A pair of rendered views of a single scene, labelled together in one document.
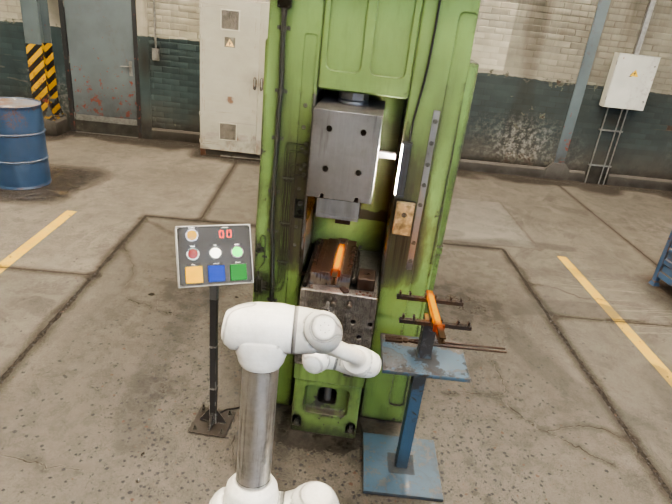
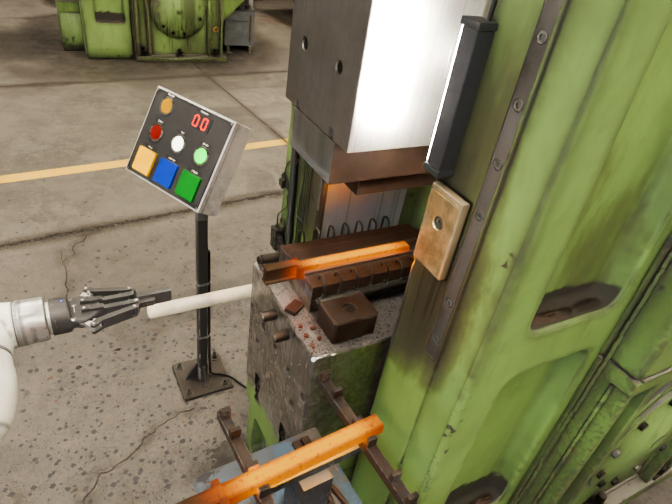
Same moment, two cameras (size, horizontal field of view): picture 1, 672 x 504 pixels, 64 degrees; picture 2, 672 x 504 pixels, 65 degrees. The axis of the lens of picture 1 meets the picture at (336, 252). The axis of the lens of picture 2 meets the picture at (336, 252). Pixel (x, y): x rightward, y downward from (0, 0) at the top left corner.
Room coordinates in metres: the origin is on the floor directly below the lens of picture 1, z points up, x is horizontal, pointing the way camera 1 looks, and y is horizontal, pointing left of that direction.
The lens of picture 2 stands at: (1.78, -0.89, 1.78)
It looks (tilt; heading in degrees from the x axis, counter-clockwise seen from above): 35 degrees down; 53
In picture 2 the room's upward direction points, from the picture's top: 10 degrees clockwise
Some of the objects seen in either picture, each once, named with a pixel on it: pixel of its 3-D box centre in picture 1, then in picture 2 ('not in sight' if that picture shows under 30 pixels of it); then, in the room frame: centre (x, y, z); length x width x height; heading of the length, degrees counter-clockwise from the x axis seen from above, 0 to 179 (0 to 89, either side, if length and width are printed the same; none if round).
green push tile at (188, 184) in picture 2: (238, 272); (188, 186); (2.20, 0.44, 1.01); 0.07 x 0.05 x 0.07; 112
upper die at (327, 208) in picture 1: (341, 195); (391, 137); (2.54, 0.00, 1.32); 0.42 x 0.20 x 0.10; 177
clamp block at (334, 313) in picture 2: (366, 279); (347, 317); (2.38, -0.17, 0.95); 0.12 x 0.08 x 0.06; 177
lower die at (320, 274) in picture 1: (334, 260); (364, 260); (2.54, 0.00, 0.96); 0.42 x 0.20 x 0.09; 177
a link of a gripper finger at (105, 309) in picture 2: not in sight; (111, 309); (1.89, 0.00, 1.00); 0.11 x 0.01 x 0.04; 175
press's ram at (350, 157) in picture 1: (356, 147); (426, 31); (2.54, -0.04, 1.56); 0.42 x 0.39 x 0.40; 177
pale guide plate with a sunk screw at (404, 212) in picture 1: (403, 218); (439, 231); (2.44, -0.31, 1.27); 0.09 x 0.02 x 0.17; 87
